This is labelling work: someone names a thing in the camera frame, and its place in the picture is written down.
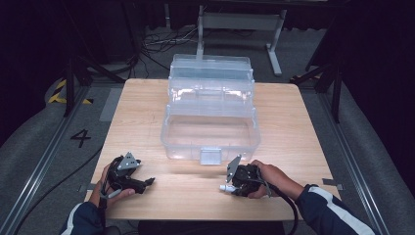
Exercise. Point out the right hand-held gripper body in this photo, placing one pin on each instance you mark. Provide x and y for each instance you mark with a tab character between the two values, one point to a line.
248	178

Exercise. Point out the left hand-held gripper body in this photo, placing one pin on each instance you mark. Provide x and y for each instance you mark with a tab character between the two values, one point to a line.
127	162

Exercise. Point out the small white cylinder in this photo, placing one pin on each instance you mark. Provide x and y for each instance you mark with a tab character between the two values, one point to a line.
225	188

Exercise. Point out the clear plastic storage box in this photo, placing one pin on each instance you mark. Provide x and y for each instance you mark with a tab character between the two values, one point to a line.
210	130

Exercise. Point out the person's left hand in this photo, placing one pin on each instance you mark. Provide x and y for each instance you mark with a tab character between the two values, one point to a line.
127	193

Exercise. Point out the person's right hand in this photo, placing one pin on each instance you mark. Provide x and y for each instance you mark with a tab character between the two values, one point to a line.
275	178

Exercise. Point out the grey tape piece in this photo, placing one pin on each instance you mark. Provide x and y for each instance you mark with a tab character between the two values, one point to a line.
85	187
332	183

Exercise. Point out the black metal stand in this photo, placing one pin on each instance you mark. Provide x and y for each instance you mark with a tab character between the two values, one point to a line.
336	91
70	88

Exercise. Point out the aluminium floor rail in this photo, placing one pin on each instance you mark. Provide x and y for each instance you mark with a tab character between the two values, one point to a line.
42	166
352	156

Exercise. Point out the grey metal table frame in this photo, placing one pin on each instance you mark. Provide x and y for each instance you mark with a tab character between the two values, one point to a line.
241	21

